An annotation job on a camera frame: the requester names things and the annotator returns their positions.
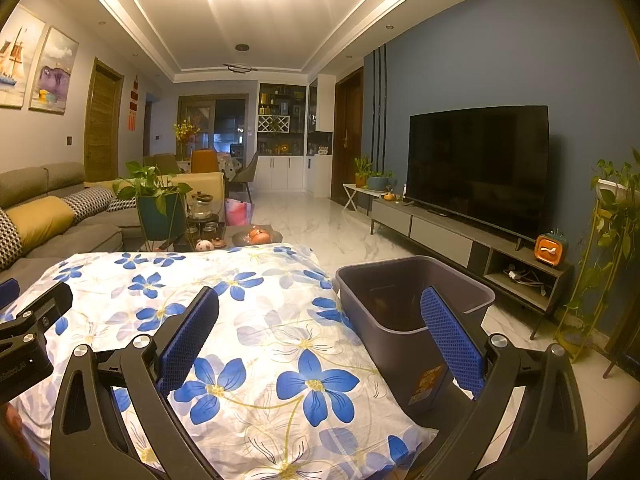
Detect light wooden door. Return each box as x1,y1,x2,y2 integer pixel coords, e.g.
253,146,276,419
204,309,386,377
82,57,125,181

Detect grey sofa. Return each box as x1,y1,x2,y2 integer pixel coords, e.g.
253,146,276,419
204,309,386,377
0,161,226,286

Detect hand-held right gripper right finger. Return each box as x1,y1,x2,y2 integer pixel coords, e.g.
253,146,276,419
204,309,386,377
405,286,588,480

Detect dark coffee table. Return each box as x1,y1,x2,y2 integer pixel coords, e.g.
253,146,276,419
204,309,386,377
140,220,286,253

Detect small houndstooth cushion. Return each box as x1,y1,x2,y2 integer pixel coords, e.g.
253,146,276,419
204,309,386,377
61,186,117,223

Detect glass balcony door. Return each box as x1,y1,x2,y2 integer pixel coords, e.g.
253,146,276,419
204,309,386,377
177,94,249,156

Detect large houndstooth cushion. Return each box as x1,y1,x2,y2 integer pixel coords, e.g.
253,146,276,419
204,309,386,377
0,207,25,271

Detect orange dining chair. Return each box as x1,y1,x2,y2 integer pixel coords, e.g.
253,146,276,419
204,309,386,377
191,150,219,173

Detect trailing plant on gold stand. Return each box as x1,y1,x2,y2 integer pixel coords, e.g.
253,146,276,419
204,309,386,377
565,147,640,366

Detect black television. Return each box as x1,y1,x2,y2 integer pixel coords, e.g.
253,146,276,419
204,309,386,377
407,105,550,243

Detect purple painting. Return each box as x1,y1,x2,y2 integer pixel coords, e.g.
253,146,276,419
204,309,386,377
28,25,81,115

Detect white side table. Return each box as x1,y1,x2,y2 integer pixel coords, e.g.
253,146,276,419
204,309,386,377
342,183,381,213

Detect yellow cushion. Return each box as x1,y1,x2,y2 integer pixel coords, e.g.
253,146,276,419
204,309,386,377
6,196,77,255

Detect grey dining chair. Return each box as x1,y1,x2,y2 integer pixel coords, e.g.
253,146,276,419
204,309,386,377
232,151,260,201

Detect potted plant in grey pot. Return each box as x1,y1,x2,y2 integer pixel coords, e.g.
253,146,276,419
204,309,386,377
367,170,396,192

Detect dark wooden door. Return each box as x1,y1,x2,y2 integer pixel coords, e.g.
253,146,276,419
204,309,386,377
332,67,365,201

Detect plate of oranges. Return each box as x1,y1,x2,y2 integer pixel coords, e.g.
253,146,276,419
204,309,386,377
231,226,283,248

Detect blue floral blanket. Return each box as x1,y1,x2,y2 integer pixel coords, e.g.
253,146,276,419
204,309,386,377
0,242,438,480

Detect sailboat painting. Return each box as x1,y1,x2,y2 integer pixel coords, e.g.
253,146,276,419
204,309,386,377
0,4,47,110

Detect grey plastic bin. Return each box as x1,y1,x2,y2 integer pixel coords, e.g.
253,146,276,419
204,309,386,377
335,255,496,416

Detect white power strip cable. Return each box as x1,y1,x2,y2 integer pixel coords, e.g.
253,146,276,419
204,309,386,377
502,267,546,291

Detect yellow flower bouquet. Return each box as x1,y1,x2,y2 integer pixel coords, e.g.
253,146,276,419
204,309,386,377
173,119,201,158

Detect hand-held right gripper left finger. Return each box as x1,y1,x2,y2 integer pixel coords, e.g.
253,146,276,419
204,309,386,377
50,285,221,480

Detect grey television cabinet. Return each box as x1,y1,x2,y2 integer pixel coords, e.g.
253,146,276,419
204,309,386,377
370,195,576,341

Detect red wall hanging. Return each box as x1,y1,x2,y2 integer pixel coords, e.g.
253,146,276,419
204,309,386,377
127,75,140,133

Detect potted pothos in green planter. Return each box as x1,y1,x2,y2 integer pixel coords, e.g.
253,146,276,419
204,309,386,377
112,160,193,251

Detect pink gift bag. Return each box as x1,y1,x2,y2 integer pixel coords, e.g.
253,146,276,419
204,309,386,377
225,198,253,228

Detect orange retro speaker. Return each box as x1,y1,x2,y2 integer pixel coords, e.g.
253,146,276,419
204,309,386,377
536,230,568,266

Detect white cabinet with wine rack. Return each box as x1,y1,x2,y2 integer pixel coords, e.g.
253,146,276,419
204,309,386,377
256,72,335,196

